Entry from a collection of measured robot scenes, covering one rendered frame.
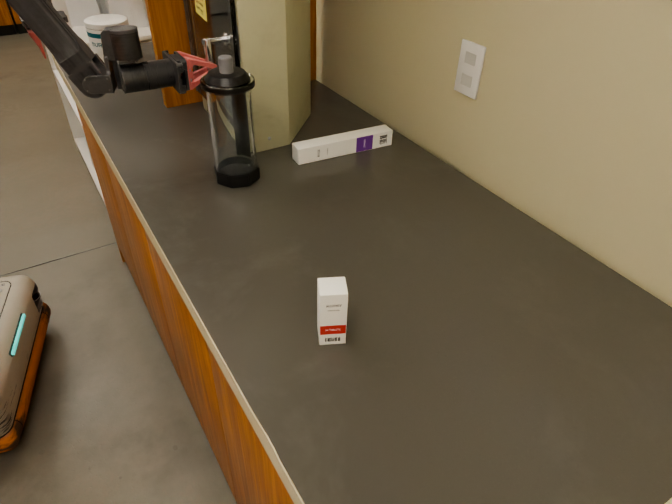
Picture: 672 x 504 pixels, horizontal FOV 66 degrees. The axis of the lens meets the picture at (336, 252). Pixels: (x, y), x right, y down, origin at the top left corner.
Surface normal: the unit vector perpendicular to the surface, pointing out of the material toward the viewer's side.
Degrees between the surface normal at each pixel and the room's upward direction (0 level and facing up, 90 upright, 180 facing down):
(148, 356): 0
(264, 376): 0
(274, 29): 90
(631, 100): 90
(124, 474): 0
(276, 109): 90
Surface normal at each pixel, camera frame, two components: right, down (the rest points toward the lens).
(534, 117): -0.85, 0.31
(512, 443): 0.03, -0.79
